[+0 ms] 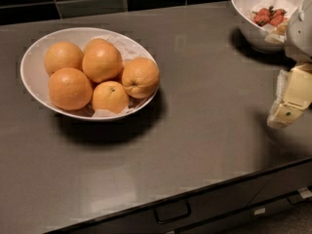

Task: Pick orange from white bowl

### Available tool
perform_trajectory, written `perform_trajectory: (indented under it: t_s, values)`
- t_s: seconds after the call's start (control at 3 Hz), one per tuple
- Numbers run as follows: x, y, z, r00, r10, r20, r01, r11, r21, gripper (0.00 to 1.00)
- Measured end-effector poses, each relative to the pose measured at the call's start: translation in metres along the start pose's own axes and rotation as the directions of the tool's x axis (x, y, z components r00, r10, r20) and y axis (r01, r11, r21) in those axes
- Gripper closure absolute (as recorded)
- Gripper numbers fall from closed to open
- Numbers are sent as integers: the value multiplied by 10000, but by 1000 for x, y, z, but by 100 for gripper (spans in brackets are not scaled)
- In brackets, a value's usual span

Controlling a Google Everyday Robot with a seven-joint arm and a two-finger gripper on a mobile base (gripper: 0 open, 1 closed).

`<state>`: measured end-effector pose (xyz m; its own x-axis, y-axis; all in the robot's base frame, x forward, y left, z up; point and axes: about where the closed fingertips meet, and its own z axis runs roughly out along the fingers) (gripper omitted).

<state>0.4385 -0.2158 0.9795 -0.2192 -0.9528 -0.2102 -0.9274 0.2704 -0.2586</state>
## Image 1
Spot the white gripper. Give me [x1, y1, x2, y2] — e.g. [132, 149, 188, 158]
[267, 0, 312, 129]

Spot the white bowl with strawberries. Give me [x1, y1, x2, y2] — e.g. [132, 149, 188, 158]
[231, 0, 303, 53]

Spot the white bowl with oranges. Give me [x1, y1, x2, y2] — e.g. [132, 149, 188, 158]
[19, 26, 160, 122]

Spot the red strawberries pile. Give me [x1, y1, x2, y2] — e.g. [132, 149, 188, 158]
[253, 6, 287, 27]

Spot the small orange front centre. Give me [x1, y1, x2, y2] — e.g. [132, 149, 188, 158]
[92, 81, 130, 114]

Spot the dark drawer front with handle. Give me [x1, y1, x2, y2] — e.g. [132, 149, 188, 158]
[46, 158, 312, 234]

